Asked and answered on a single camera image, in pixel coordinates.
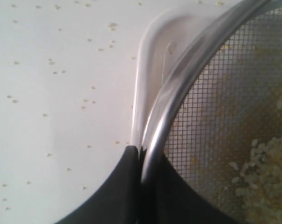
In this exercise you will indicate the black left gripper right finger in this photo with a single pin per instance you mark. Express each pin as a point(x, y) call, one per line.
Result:
point(178, 203)

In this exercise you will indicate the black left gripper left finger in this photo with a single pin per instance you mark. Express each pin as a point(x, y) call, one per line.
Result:
point(116, 201)

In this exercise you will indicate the yellow and white grain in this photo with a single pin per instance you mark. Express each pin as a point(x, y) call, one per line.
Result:
point(255, 119)

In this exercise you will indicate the round steel mesh sieve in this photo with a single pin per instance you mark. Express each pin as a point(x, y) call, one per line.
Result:
point(186, 123)

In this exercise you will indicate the white rectangular plastic tray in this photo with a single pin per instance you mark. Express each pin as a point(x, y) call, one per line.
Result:
point(163, 42)

